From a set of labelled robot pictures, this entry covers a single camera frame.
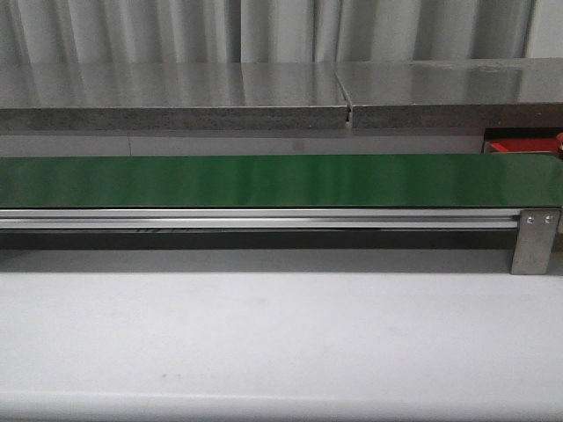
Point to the red mushroom push button switch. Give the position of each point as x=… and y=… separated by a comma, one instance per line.
x=560, y=147

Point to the grey stone counter slab left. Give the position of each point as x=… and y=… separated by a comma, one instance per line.
x=144, y=97

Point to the grey stone counter slab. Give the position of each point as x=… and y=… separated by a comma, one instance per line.
x=144, y=97
x=481, y=93

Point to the red plastic tray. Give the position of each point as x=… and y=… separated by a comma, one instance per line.
x=524, y=145

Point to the green conveyor belt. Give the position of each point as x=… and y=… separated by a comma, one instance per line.
x=387, y=180

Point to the grey stone counter slab right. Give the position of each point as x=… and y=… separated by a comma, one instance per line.
x=481, y=93

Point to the grey curtain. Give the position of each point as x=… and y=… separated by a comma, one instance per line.
x=277, y=31

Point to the steel conveyor support bracket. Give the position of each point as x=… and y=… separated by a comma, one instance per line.
x=537, y=230

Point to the aluminium conveyor frame rail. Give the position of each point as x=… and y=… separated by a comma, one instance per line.
x=275, y=218

